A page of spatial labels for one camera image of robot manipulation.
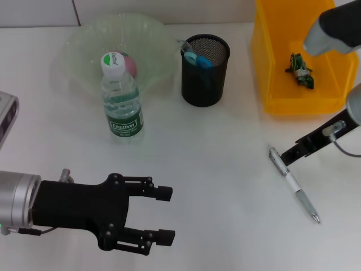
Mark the green glass fruit plate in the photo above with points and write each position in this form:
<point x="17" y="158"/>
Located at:
<point x="84" y="42"/>

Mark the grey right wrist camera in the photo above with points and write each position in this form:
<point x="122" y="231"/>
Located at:
<point x="335" y="25"/>

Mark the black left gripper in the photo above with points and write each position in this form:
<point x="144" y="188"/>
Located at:
<point x="81" y="206"/>

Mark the white grey ballpoint pen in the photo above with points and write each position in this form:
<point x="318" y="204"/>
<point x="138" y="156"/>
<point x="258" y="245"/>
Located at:
<point x="296" y="187"/>

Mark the pink peach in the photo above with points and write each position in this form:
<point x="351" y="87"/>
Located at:
<point x="130" y="66"/>

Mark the black mesh pen holder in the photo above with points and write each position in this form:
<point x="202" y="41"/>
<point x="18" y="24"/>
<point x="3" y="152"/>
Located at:
<point x="203" y="90"/>

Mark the blue sheathed scissors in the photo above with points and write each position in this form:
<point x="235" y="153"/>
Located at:
<point x="203" y="62"/>

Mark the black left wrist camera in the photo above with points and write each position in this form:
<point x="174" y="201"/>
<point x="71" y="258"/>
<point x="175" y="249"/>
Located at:
<point x="8" y="113"/>

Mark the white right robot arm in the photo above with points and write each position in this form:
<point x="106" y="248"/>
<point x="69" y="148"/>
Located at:
<point x="354" y="104"/>

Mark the yellow plastic storage bin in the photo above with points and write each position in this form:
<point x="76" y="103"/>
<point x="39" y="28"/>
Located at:
<point x="324" y="93"/>

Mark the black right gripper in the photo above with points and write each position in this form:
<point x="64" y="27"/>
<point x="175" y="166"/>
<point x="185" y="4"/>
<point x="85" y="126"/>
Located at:
<point x="324" y="135"/>

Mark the clear green label water bottle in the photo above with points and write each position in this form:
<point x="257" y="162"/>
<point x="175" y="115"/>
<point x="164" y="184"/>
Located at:
<point x="124" y="127"/>

